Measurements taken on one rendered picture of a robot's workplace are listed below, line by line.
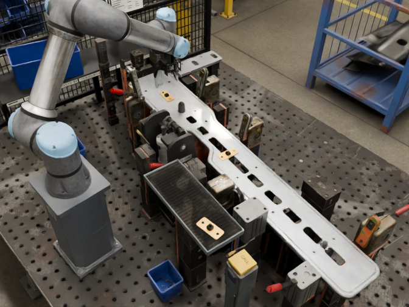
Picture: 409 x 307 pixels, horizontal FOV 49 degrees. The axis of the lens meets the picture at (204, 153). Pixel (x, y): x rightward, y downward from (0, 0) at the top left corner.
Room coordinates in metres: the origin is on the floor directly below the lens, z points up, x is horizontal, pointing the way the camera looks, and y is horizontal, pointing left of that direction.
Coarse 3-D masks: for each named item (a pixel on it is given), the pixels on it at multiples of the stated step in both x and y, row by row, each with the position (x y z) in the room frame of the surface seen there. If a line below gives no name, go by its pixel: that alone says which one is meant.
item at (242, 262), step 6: (240, 252) 0.73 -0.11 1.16; (246, 252) 0.73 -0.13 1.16; (234, 258) 0.71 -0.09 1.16; (240, 258) 0.71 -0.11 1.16; (246, 258) 0.71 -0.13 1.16; (252, 258) 0.71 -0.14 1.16; (234, 264) 0.69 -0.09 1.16; (240, 264) 0.69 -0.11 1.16; (246, 264) 0.69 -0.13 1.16; (252, 264) 0.69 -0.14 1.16; (240, 270) 0.67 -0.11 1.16; (246, 270) 0.67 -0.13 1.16
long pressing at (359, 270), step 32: (160, 96) 1.66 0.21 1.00; (192, 96) 1.67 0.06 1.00; (192, 128) 1.45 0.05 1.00; (224, 128) 1.46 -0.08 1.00; (224, 160) 1.26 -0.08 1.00; (256, 160) 1.26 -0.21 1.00; (256, 192) 1.09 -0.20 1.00; (288, 192) 1.10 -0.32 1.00; (288, 224) 0.95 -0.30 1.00; (320, 224) 0.95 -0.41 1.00; (320, 256) 0.82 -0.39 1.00; (352, 256) 0.82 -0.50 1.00; (352, 288) 0.71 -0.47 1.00
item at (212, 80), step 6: (210, 78) 1.76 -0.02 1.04; (216, 78) 1.76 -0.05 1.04; (210, 84) 1.71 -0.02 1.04; (216, 84) 1.73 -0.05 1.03; (204, 90) 1.70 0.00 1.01; (210, 90) 1.71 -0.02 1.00; (216, 90) 1.74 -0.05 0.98; (204, 96) 1.70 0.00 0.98; (210, 96) 1.71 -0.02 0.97; (216, 96) 1.74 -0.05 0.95; (204, 102) 1.70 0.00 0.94; (210, 102) 1.72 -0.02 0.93; (216, 102) 1.74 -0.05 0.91
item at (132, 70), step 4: (128, 68) 1.57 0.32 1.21; (132, 68) 1.59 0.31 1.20; (136, 68) 1.58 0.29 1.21; (140, 68) 1.58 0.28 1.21; (128, 72) 1.56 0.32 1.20; (132, 72) 1.55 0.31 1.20; (132, 76) 1.55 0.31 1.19; (136, 76) 1.56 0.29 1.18; (132, 80) 1.57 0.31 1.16; (136, 80) 1.56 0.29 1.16; (132, 84) 1.58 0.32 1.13; (136, 84) 1.56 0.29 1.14; (136, 88) 1.56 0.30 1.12; (140, 88) 1.57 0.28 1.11; (136, 92) 1.56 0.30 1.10; (140, 92) 1.57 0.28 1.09
